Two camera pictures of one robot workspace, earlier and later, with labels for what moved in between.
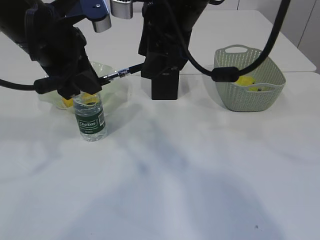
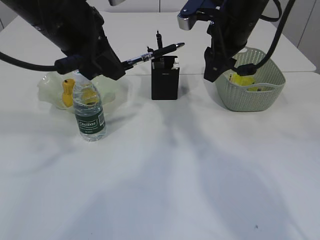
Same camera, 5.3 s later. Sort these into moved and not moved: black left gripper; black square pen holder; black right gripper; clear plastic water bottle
Moved: black left gripper; black right gripper
Not moved: clear plastic water bottle; black square pen holder
